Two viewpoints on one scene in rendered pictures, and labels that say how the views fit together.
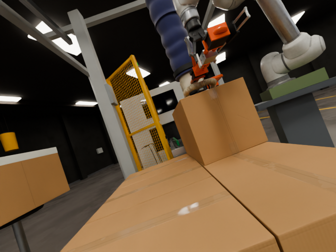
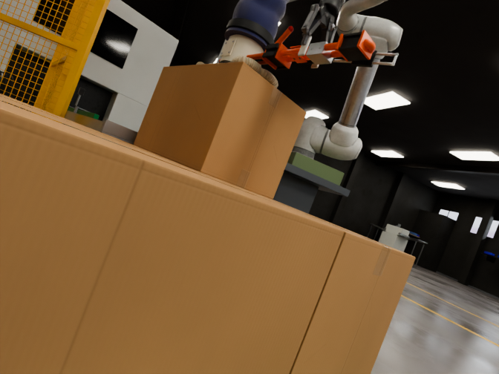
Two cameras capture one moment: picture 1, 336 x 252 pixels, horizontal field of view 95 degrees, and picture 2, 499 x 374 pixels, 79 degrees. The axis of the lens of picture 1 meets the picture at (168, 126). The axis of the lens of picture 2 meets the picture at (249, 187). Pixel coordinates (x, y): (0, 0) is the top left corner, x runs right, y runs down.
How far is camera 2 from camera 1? 48 cm
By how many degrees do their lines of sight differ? 40
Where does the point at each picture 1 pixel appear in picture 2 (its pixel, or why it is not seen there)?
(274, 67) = (313, 136)
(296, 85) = (317, 169)
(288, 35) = (350, 118)
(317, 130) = not seen: hidden behind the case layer
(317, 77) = (334, 177)
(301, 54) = (341, 145)
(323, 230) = (361, 248)
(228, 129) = (254, 153)
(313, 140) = not seen: hidden behind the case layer
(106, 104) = not seen: outside the picture
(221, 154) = (226, 174)
